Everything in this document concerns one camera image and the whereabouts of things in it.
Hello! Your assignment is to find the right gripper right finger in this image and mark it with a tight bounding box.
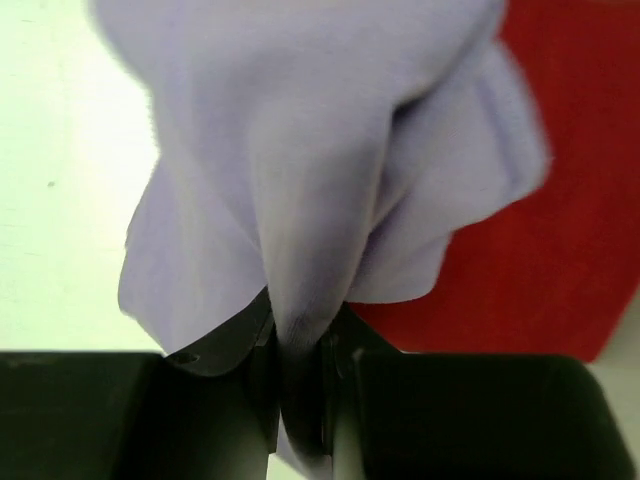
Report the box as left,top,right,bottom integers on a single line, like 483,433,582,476
319,304,401,457

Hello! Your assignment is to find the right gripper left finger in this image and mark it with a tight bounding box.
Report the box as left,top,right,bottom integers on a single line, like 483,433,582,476
168,289,280,454

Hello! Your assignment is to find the purple t shirt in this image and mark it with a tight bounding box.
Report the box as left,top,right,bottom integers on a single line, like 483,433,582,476
89,1,549,479

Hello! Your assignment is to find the folded red t shirt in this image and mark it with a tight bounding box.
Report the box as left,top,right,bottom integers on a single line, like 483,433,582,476
355,1,639,362

